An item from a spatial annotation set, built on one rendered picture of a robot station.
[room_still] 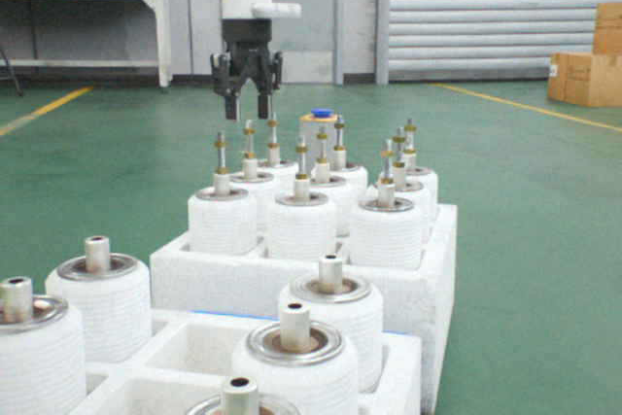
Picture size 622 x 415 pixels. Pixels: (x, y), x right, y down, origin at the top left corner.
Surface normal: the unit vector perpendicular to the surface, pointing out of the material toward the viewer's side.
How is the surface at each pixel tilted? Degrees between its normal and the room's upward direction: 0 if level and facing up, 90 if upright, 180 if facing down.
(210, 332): 90
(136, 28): 90
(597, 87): 90
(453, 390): 0
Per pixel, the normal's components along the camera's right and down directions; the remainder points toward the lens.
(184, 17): 0.14, 0.21
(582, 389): 0.00, -0.98
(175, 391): -0.25, 0.20
